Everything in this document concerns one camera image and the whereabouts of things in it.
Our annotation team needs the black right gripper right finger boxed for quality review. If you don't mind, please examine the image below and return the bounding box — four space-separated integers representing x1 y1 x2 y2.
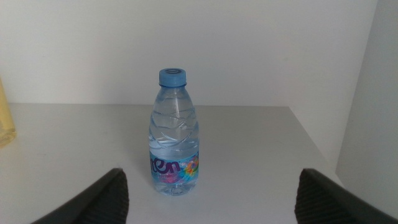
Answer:
294 168 398 224

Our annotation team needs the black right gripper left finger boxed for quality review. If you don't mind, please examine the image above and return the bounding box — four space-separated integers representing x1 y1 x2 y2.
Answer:
30 167 130 224

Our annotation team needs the clear water bottle blue cap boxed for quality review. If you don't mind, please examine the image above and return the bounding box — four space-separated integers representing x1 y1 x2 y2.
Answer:
148 67 200 197

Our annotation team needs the yellow tea bottle green label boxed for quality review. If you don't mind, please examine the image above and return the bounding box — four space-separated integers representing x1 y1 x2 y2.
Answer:
0 77 17 149

